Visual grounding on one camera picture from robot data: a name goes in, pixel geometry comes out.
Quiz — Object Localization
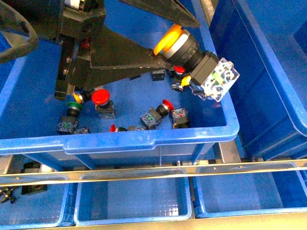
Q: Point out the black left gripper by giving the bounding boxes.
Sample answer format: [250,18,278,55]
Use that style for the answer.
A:
[35,0,168,101]

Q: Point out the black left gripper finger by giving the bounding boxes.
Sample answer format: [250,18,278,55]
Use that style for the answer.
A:
[121,0,200,28]

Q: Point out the red mushroom push button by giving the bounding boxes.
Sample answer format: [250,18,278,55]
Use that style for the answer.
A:
[92,89,116,119]

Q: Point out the yellow mushroom push button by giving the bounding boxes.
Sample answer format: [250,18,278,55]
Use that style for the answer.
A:
[153,24,240,103]

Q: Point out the blue parts bin with buttons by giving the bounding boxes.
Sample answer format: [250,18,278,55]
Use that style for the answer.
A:
[0,0,239,170]

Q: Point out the yellow push button lying sideways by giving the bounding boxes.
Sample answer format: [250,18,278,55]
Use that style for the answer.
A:
[72,91,92,104]

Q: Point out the red push button far right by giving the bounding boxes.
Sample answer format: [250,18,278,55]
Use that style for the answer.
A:
[167,66,185,92]

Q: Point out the red push button behind finger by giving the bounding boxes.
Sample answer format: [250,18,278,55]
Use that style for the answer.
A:
[140,99,174,129]

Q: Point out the red push button near front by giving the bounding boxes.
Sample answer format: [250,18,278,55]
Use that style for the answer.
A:
[109,124,147,132]

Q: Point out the clear contact block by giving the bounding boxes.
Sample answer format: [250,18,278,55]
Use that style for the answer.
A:
[73,127,91,135]

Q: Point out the green push button front left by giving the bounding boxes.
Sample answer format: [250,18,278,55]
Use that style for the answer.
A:
[57,102,83,135]

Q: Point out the black contact block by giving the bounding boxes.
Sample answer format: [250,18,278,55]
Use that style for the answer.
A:
[171,107,190,129]

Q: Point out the blue bin right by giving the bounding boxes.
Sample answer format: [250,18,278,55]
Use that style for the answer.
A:
[210,0,307,160]

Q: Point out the small blue tray centre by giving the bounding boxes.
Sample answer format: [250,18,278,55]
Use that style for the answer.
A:
[74,177,192,226]

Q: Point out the small blue tray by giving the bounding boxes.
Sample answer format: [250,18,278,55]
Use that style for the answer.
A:
[0,184,77,230]
[193,171,307,218]
[74,177,192,226]

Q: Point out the small blue tray left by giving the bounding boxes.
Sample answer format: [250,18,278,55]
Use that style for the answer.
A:
[0,184,77,230]

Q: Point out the small blue tray right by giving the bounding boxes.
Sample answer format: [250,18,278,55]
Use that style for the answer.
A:
[193,171,307,218]

